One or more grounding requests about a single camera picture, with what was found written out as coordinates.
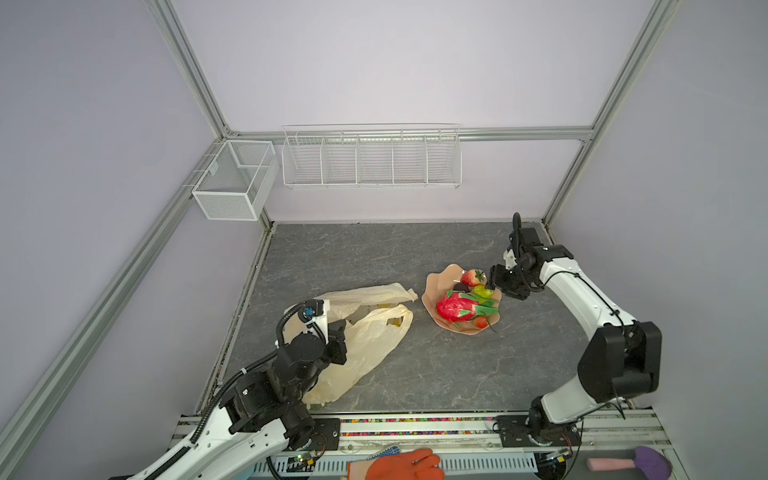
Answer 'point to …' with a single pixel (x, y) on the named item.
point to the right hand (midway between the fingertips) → (497, 289)
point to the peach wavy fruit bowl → (440, 282)
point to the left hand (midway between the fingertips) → (345, 327)
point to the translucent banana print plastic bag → (376, 324)
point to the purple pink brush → (648, 464)
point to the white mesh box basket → (238, 180)
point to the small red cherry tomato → (481, 322)
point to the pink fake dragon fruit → (459, 307)
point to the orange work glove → (413, 464)
